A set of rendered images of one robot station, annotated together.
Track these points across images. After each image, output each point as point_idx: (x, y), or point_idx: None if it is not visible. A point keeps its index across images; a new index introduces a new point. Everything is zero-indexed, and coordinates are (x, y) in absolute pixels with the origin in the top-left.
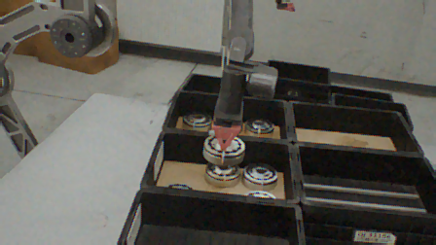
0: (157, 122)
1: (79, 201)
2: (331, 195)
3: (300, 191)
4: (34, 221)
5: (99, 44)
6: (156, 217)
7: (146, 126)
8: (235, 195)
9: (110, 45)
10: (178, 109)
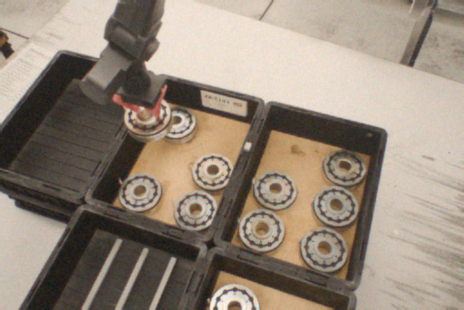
0: (430, 165)
1: (256, 85)
2: (146, 295)
3: (102, 209)
4: (233, 58)
5: (404, 1)
6: None
7: (413, 150)
8: (118, 143)
9: (410, 14)
10: (369, 146)
